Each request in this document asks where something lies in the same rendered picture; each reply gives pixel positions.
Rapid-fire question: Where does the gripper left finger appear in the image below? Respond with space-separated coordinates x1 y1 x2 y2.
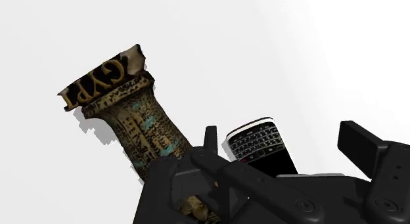
133 125 325 224

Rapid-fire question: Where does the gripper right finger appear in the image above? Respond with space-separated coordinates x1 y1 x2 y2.
337 120 410 224

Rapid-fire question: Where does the black keypad phone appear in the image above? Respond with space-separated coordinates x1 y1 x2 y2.
225 116 299 178

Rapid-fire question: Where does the gold and black column figure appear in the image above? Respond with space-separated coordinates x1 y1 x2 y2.
57 43 223 224

